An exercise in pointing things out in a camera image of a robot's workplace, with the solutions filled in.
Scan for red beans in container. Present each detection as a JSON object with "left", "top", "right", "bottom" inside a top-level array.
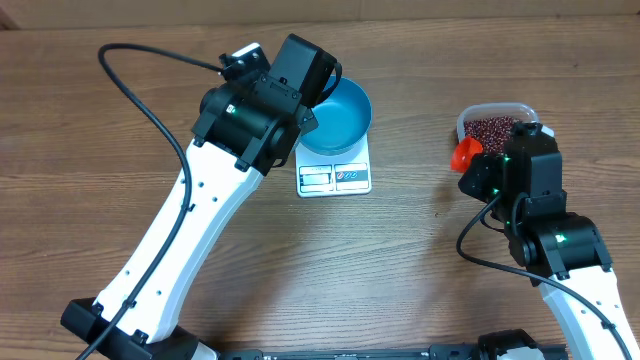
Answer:
[{"left": 464, "top": 116, "right": 520, "bottom": 154}]

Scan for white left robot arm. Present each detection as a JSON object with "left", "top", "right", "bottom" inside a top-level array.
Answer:
[{"left": 61, "top": 34, "right": 342, "bottom": 359}]

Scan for clear plastic bean container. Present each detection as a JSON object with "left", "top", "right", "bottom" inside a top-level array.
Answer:
[{"left": 456, "top": 102, "right": 539, "bottom": 153}]

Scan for beige cardboard back panel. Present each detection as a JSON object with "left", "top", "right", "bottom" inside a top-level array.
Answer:
[{"left": 1, "top": 0, "right": 639, "bottom": 30}]

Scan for red plastic measuring scoop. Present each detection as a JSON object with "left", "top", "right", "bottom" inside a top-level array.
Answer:
[{"left": 450, "top": 136, "right": 484, "bottom": 173}]

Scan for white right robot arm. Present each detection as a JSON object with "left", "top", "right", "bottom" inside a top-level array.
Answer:
[{"left": 451, "top": 122, "right": 639, "bottom": 359}]

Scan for blue metal bowl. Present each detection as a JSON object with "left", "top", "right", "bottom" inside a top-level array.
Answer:
[{"left": 300, "top": 77, "right": 373, "bottom": 156}]

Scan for white digital kitchen scale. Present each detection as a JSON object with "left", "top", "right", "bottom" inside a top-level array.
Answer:
[{"left": 295, "top": 136, "right": 373, "bottom": 198}]

